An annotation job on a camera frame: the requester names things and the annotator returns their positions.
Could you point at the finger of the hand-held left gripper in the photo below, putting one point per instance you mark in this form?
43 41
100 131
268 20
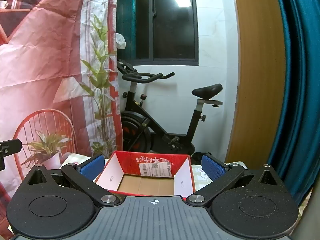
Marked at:
11 146

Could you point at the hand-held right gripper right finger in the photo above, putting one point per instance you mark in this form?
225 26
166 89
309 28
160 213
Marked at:
212 167

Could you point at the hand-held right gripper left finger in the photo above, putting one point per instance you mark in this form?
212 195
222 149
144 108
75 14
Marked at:
91 167

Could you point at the red strawberry print cardboard box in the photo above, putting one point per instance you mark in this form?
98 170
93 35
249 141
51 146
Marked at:
155 157

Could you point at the checked bunny print tablecloth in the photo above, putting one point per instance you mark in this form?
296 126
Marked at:
197 183

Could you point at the black exercise bike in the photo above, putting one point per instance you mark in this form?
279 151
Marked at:
135 120

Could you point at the red printed backdrop cloth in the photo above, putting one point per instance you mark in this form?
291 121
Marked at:
37 55

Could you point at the wooden door panel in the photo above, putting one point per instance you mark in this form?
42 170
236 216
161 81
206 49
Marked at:
260 80

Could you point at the white plastic bag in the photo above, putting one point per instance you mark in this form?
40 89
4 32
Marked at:
120 41

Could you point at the dark framed window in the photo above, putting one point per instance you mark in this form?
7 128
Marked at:
172 30

